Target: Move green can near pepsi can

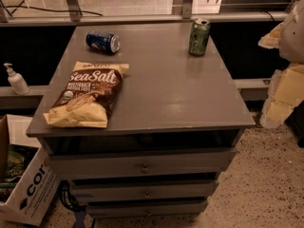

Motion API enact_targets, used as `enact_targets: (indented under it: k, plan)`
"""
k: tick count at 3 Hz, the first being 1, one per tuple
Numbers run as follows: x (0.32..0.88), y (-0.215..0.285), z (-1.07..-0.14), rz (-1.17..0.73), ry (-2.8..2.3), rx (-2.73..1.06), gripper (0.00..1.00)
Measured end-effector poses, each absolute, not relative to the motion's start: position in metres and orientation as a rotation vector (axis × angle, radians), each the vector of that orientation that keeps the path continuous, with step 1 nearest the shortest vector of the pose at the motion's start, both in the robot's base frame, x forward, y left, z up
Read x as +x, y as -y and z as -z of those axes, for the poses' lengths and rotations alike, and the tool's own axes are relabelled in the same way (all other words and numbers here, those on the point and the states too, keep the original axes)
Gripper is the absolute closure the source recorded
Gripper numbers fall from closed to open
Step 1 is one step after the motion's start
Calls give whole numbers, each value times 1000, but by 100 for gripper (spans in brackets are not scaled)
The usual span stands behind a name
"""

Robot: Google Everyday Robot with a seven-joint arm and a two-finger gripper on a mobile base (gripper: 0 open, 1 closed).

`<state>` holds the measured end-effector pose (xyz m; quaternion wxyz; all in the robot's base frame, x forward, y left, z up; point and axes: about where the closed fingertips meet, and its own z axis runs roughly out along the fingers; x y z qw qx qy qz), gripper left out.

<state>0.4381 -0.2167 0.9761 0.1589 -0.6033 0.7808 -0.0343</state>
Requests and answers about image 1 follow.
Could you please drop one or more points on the white pump bottle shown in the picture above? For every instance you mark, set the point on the white pump bottle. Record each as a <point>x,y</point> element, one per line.
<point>16,80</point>

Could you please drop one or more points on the green bag in box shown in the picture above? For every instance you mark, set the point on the green bag in box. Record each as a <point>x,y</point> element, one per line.
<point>18,160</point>

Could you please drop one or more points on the bottom grey drawer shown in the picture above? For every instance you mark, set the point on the bottom grey drawer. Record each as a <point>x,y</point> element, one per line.
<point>148,209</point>

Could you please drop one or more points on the middle grey drawer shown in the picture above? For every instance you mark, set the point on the middle grey drawer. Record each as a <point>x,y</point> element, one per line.
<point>145,190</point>

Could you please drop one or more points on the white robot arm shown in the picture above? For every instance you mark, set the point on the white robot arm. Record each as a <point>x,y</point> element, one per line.
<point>288,36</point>

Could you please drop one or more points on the green soda can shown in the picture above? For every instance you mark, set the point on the green soda can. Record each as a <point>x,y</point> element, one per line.
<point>199,36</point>

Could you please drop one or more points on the grey drawer cabinet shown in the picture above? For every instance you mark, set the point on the grey drawer cabinet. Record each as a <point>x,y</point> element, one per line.
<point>170,100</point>

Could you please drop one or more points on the grey drawer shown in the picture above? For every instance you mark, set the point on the grey drawer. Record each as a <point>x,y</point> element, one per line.
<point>148,209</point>
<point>145,190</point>
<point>140,164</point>

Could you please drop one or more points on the top grey drawer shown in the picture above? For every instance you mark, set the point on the top grey drawer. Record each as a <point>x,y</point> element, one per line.
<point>140,164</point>

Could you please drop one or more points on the sea salt chips bag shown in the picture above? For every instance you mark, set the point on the sea salt chips bag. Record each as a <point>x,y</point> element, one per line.
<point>89,96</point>

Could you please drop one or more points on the blue pepsi can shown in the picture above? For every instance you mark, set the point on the blue pepsi can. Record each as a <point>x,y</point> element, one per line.
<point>103,41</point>

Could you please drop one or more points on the white cardboard box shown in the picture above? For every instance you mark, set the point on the white cardboard box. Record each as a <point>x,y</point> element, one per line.
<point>34,192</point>

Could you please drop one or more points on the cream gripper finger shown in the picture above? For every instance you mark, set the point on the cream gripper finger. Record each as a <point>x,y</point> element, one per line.
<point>271,39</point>

